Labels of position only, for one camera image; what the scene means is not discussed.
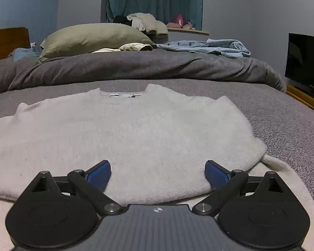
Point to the black television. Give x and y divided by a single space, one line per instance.
306 62

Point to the pink round ornament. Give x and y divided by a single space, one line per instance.
179 20

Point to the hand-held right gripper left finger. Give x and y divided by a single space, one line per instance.
99 173

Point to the white towel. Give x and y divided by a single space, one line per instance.
136 136

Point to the olive green pillow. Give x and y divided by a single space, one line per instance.
94 36

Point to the white fleece cloth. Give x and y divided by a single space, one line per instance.
285 177

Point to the blue grey cloth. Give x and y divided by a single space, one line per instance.
23 53

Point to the light blue blanket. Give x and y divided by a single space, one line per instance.
219 45

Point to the dark grey duvet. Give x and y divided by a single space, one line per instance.
136 62

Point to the beige clothes heap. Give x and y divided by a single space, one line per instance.
151 23

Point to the wooden television stand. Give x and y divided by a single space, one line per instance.
301 95

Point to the wooden windowsill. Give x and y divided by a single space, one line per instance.
196 31

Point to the cream crumpled cloth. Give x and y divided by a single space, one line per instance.
136 46

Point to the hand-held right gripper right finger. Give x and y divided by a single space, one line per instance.
216 174

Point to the black cloth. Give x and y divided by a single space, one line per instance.
120 19

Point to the wooden headboard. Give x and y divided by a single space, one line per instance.
7 41

